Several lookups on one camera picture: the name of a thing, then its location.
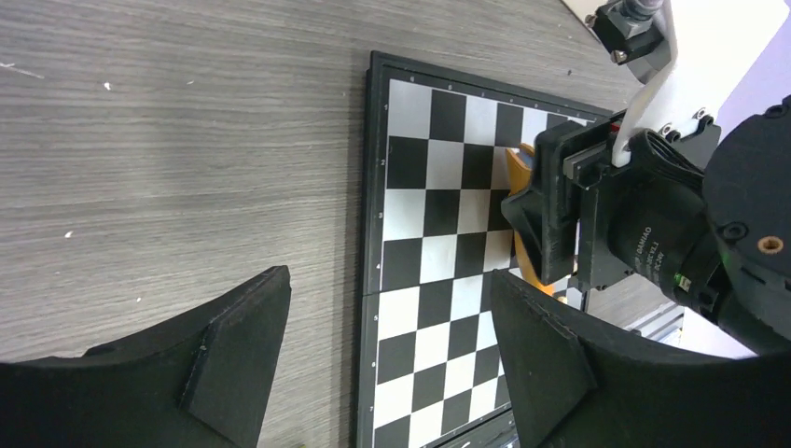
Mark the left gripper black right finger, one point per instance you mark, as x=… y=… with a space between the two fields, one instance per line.
x=577 y=381

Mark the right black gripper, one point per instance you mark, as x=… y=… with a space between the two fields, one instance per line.
x=598 y=224

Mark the black white chessboard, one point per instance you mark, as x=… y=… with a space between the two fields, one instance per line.
x=435 y=174

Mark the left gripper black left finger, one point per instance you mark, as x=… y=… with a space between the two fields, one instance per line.
x=199 y=379

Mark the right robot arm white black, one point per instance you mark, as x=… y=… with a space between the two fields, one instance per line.
x=746 y=192

